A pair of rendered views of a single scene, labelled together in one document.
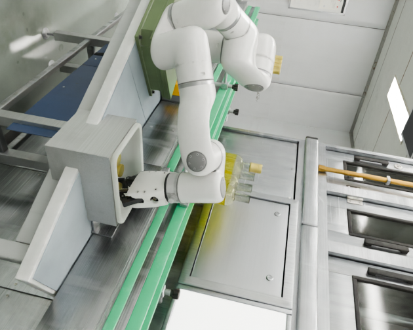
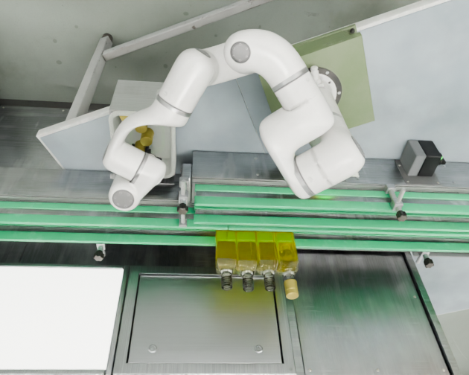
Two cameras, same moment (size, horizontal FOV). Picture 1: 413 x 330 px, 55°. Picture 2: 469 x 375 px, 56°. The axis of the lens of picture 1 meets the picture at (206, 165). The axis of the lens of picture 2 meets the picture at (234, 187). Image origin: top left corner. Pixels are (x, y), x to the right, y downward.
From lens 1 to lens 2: 1.10 m
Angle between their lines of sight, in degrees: 54
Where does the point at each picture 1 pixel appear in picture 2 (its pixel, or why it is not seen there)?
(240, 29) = (285, 100)
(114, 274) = (81, 193)
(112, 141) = (132, 106)
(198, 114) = (130, 118)
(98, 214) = not seen: hidden behind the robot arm
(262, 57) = (311, 158)
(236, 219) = (231, 304)
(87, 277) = (77, 180)
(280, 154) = (402, 351)
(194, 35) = (182, 56)
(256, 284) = (141, 335)
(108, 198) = not seen: hidden behind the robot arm
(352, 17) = not seen: outside the picture
